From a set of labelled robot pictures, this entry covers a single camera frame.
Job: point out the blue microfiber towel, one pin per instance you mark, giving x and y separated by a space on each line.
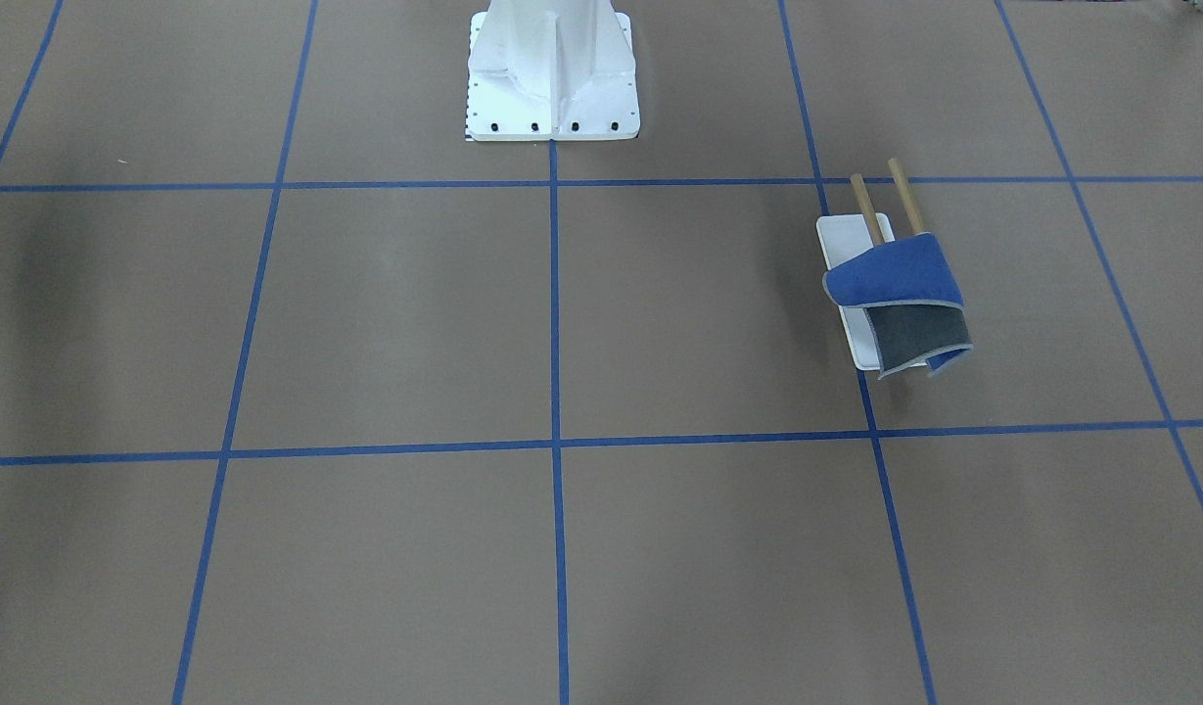
940 323

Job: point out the rear wooden rack bar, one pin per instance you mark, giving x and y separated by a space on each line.
911 208

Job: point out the wooden rack bar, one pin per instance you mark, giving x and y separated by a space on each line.
911 208
867 211

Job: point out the front wooden rack bar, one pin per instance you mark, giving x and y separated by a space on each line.
867 211

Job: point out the white rack base tray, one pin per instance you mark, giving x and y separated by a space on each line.
851 240

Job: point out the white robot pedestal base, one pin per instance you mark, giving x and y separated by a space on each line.
551 70

